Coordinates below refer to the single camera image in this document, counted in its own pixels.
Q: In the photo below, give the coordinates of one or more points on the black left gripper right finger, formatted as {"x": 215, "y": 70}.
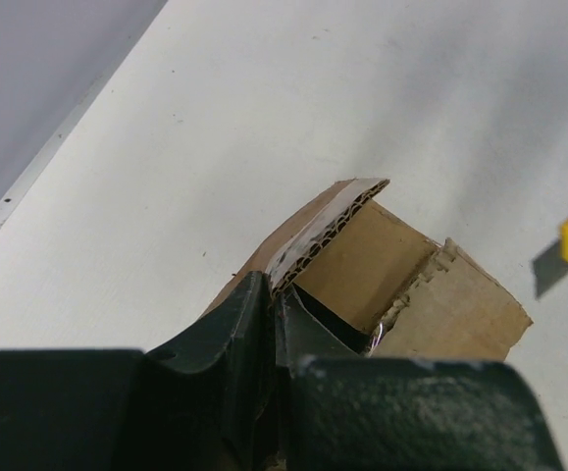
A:
{"x": 344, "y": 411}

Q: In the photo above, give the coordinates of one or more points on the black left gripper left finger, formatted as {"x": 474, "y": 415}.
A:
{"x": 190, "y": 404}

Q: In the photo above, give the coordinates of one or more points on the brown cardboard express box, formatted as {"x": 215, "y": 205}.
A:
{"x": 400, "y": 292}

